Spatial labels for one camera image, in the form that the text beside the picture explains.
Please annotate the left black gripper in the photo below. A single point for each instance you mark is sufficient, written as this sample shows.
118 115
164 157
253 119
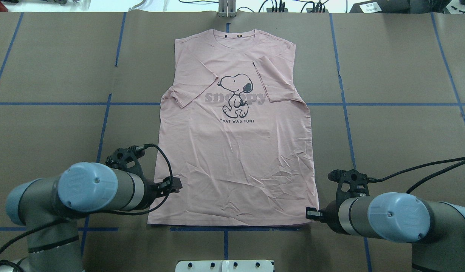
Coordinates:
151 191

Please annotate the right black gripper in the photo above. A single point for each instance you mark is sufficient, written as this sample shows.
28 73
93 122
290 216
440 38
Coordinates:
332 216

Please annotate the pink Snoopy t-shirt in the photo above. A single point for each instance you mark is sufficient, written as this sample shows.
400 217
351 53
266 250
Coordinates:
237 134

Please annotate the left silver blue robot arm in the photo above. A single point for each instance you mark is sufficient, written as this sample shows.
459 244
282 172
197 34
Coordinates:
49 208

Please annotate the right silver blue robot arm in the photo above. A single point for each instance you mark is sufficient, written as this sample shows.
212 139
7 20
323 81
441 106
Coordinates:
435 230

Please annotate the black device on desk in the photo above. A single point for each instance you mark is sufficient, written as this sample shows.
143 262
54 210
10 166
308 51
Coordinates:
409 6

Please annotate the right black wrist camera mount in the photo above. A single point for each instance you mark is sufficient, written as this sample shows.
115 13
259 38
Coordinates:
351 184

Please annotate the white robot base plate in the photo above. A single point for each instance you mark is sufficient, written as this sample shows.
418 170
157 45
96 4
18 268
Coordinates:
225 266

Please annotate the aluminium frame post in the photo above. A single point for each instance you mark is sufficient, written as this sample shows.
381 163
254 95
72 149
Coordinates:
227 8

